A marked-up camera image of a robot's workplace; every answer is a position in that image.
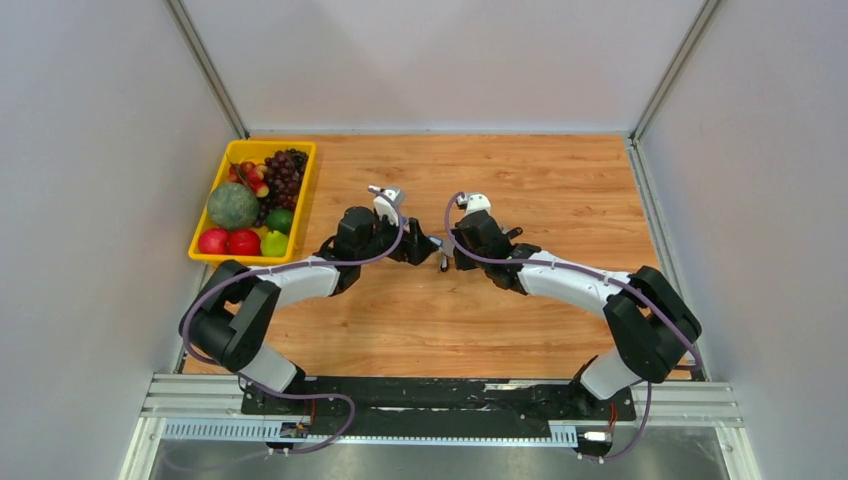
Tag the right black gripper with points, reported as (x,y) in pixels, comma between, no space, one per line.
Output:
(461,262)

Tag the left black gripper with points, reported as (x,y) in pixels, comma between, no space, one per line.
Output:
(414,247)

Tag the silver crescent key organizer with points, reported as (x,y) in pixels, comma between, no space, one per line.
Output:
(446,248)

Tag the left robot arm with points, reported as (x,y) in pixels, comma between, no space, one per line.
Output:
(231,316)

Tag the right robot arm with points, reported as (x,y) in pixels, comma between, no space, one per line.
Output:
(651,326)

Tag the green lime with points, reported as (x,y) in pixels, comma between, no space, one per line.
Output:
(280,220)

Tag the dark purple grape bunch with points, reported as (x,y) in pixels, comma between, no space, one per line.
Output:
(283,175)

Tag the yellow plastic fruit tray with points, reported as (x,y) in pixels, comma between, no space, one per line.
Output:
(257,151)

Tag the red apple right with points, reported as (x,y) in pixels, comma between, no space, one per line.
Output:
(244,242)

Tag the red apple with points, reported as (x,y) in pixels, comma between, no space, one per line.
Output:
(213,241)
(244,242)

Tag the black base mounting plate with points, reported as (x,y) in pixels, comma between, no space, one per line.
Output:
(430,407)

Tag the small red fruits cluster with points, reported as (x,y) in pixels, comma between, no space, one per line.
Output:
(251,175)

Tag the green melon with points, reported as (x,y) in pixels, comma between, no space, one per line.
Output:
(232,206)

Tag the red apple left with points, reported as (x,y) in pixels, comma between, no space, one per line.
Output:
(213,241)

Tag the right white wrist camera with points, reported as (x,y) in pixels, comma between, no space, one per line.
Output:
(472,202)

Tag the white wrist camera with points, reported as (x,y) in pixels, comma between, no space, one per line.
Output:
(472,202)
(387,203)

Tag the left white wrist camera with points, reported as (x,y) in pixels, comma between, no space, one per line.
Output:
(387,203)

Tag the aluminium frame rail front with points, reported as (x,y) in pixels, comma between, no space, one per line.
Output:
(673,403)

